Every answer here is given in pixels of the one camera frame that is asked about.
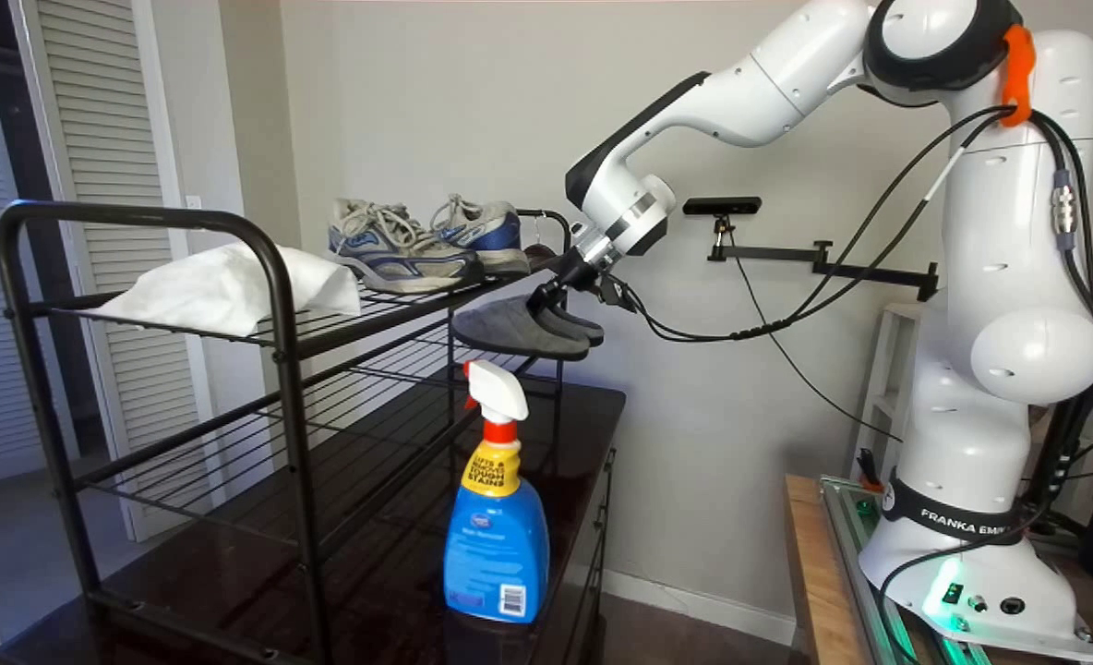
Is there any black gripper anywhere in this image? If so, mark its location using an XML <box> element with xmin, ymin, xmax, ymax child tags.
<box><xmin>528</xmin><ymin>248</ymin><xmax>620</xmax><ymax>311</ymax></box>

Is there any grey slipper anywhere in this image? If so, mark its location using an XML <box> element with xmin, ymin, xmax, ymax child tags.
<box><xmin>531</xmin><ymin>305</ymin><xmax>604</xmax><ymax>348</ymax></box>
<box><xmin>449</xmin><ymin>297</ymin><xmax>591</xmax><ymax>363</ymax></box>

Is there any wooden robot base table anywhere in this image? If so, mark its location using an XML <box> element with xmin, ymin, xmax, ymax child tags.
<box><xmin>784</xmin><ymin>475</ymin><xmax>1093</xmax><ymax>665</ymax></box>

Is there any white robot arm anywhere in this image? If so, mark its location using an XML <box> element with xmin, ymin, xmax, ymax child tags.
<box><xmin>561</xmin><ymin>0</ymin><xmax>1093</xmax><ymax>665</ymax></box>

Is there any white cloth on rack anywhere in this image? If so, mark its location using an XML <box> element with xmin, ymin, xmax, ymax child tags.
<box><xmin>101</xmin><ymin>244</ymin><xmax>363</xmax><ymax>334</ymax></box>

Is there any black metal shoe rack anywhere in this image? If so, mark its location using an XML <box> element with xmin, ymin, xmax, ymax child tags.
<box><xmin>0</xmin><ymin>199</ymin><xmax>576</xmax><ymax>665</ymax></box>

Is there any grey blue sneaker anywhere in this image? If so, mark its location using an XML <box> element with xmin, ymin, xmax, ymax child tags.
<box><xmin>330</xmin><ymin>199</ymin><xmax>464</xmax><ymax>295</ymax></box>

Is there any blue spray bottle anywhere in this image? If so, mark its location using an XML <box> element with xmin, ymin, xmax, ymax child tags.
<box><xmin>442</xmin><ymin>363</ymin><xmax>550</xmax><ymax>625</ymax></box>

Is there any white louvered closet door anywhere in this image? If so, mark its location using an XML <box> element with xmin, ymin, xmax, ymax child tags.
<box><xmin>12</xmin><ymin>0</ymin><xmax>220</xmax><ymax>541</ymax></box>

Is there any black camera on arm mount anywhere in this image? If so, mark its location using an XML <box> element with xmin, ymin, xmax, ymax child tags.
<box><xmin>683</xmin><ymin>195</ymin><xmax>939</xmax><ymax>301</ymax></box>

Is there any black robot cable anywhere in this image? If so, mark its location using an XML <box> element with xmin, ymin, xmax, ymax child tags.
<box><xmin>593</xmin><ymin>102</ymin><xmax>1093</xmax><ymax>494</ymax></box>

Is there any orange cable clip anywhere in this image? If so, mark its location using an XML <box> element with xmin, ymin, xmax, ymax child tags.
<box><xmin>996</xmin><ymin>23</ymin><xmax>1039</xmax><ymax>126</ymax></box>

